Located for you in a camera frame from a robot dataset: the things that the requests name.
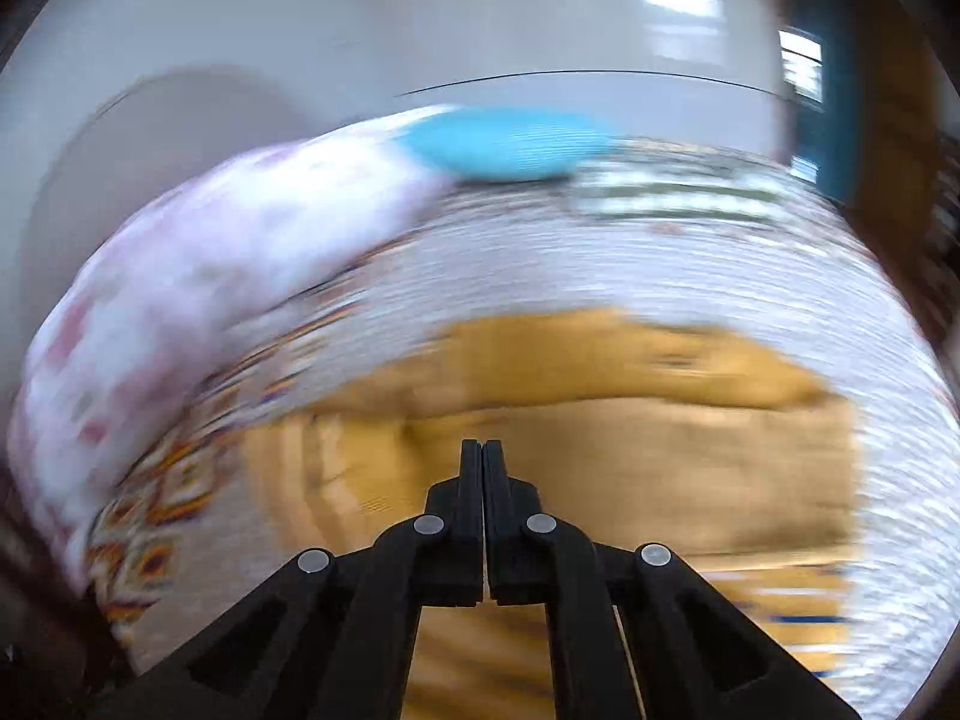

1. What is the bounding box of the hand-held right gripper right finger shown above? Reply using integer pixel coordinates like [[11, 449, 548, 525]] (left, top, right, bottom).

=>
[[484, 440, 863, 720]]

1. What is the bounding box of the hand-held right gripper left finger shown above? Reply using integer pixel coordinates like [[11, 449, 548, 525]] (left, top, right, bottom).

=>
[[97, 439, 487, 720]]

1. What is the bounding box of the yellow striped garment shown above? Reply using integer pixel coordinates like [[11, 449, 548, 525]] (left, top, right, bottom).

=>
[[236, 307, 863, 720]]

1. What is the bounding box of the beige quilted bedspread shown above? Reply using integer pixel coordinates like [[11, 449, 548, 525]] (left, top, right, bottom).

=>
[[225, 139, 960, 720]]

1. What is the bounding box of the orange patterned bed sheet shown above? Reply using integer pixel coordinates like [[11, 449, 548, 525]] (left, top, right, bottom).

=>
[[82, 240, 421, 676]]

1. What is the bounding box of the pink floral quilt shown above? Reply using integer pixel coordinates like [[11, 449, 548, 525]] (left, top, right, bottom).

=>
[[7, 139, 443, 593]]

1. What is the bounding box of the green patterned bolster pillow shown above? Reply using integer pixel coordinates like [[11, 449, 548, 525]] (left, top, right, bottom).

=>
[[570, 157, 788, 226]]

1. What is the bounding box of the blue pillow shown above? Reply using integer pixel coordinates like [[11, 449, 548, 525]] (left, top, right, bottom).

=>
[[397, 106, 612, 182]]

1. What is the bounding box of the blue door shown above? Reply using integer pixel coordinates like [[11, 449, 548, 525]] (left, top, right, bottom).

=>
[[780, 0, 856, 203]]

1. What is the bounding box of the pale padded headboard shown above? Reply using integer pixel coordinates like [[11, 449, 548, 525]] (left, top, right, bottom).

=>
[[15, 67, 323, 361]]

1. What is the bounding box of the wooden door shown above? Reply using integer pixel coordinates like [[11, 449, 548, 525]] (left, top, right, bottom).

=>
[[825, 0, 946, 241]]

